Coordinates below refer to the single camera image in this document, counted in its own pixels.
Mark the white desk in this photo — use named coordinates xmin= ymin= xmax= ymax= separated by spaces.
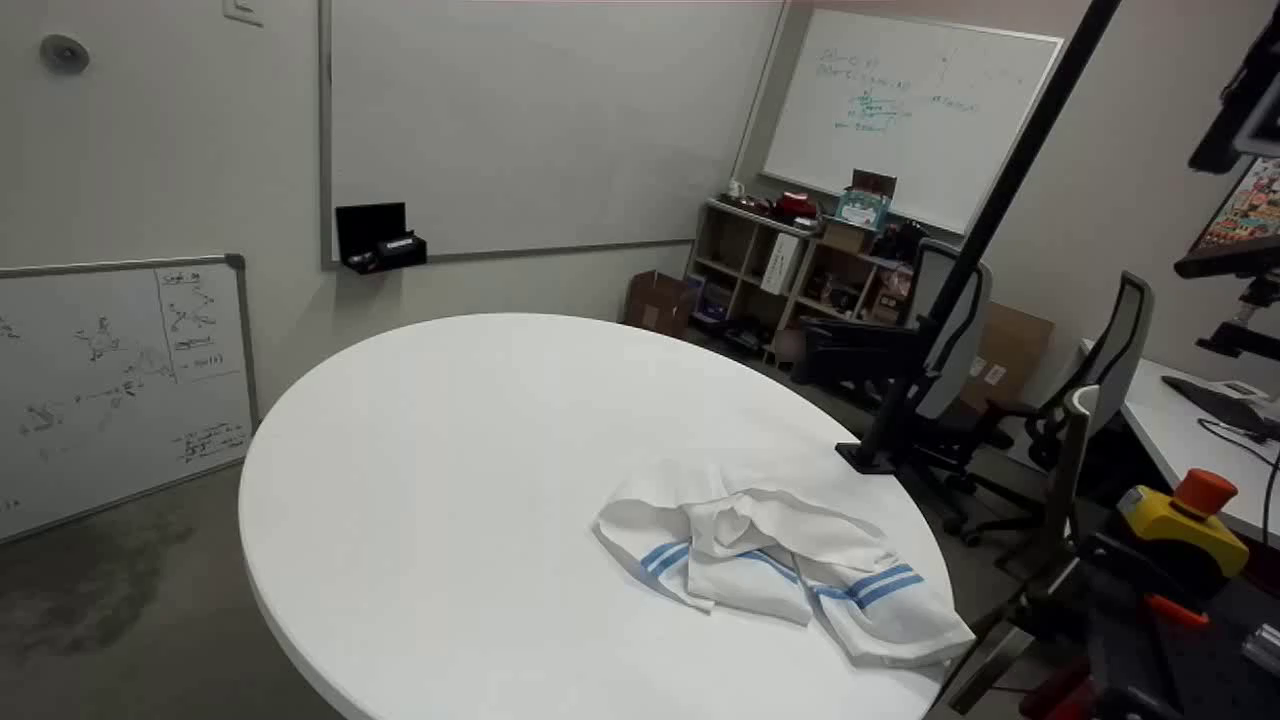
xmin=1115 ymin=357 xmax=1280 ymax=546

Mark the office chair with grey back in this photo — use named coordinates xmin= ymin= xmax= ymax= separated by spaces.
xmin=791 ymin=238 xmax=1057 ymax=546

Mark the whiteboard with green writing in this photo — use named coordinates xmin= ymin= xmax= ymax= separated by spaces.
xmin=755 ymin=9 xmax=1072 ymax=240

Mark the black overhead device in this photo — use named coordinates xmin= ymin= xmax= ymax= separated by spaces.
xmin=1187 ymin=4 xmax=1280 ymax=175

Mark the rolling whiteboard with black scribbles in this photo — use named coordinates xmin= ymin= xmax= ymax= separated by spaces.
xmin=0 ymin=254 xmax=265 ymax=546

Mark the wooden cubby shelf unit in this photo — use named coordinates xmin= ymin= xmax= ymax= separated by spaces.
xmin=683 ymin=198 xmax=923 ymax=374

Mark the monitor with colourful screen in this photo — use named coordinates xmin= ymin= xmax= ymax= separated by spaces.
xmin=1172 ymin=156 xmax=1280 ymax=280

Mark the round grey wall sensor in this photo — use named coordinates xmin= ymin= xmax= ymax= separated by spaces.
xmin=35 ymin=32 xmax=93 ymax=76

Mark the large blank wall whiteboard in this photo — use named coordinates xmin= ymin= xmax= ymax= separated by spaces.
xmin=315 ymin=0 xmax=791 ymax=272

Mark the small brown cardboard box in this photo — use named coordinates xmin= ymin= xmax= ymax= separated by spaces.
xmin=618 ymin=268 xmax=697 ymax=337

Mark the teal box on shelf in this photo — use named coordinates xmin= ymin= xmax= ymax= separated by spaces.
xmin=833 ymin=186 xmax=895 ymax=238

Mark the black eraser box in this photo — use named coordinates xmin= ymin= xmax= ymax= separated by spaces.
xmin=332 ymin=201 xmax=430 ymax=275

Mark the yellow emergency stop button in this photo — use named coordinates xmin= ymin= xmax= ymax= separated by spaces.
xmin=1115 ymin=466 xmax=1252 ymax=575

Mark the black metal mount frame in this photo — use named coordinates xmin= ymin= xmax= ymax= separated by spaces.
xmin=932 ymin=533 xmax=1280 ymax=720

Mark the white binder in shelf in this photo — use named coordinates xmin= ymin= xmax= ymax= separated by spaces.
xmin=758 ymin=232 xmax=805 ymax=300

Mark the black mesh office chair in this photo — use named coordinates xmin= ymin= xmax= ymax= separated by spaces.
xmin=957 ymin=272 xmax=1158 ymax=551

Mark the white towel with blue stripes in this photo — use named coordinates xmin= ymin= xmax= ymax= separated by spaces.
xmin=590 ymin=475 xmax=979 ymax=673

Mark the flat brown cardboard box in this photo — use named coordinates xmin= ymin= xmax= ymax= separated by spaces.
xmin=957 ymin=300 xmax=1057 ymax=418

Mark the black keyboard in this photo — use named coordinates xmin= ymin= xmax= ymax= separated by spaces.
xmin=1158 ymin=374 xmax=1280 ymax=446

